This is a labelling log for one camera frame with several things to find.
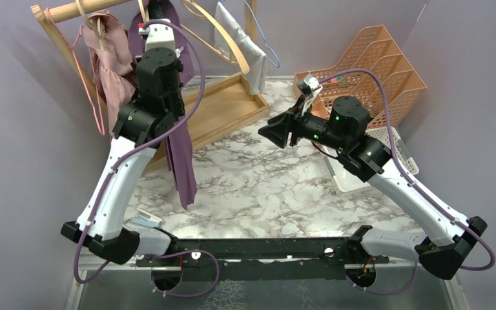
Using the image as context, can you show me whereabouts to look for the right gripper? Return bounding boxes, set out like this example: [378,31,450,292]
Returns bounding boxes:
[258,95,348,152]

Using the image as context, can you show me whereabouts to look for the white skirt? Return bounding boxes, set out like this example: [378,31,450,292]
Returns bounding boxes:
[214,2,267,95]

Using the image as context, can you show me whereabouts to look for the blue wire hanger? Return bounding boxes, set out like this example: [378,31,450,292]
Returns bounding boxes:
[218,0,282,69]

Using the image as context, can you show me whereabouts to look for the purple garment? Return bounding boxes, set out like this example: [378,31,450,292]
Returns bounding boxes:
[128,1,197,209]

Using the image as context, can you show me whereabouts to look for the pink skirt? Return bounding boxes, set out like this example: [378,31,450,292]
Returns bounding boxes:
[84,10,138,136]

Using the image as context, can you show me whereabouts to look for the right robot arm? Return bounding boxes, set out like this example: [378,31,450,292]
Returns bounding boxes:
[258,96,487,280]

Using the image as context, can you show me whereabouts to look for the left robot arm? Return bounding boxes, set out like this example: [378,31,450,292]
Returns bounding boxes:
[61,48,185,265]

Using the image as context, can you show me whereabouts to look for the wooden clothes rack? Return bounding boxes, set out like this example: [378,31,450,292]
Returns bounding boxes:
[31,1,270,150]

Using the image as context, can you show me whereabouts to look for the white perforated basket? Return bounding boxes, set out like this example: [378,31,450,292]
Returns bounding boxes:
[322,127,419,196]

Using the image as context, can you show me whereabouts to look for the orange plastic desk organizer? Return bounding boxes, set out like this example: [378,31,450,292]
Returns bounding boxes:
[310,25,427,129]

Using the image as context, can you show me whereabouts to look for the small white blue box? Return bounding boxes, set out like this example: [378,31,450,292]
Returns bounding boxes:
[129,209,162,228]

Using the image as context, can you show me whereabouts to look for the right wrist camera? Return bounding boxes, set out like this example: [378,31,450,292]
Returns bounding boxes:
[296,74,323,116]

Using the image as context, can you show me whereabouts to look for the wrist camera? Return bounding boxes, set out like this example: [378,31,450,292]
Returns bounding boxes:
[296,74,323,116]
[138,23,176,54]

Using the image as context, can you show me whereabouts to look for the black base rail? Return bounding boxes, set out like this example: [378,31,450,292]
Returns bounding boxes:
[136,234,389,282]

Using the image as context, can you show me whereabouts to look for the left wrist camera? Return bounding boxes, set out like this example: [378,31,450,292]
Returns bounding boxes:
[138,23,176,54]

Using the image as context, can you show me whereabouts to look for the pink wire hanger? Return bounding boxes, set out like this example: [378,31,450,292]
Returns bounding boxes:
[45,8,106,136]

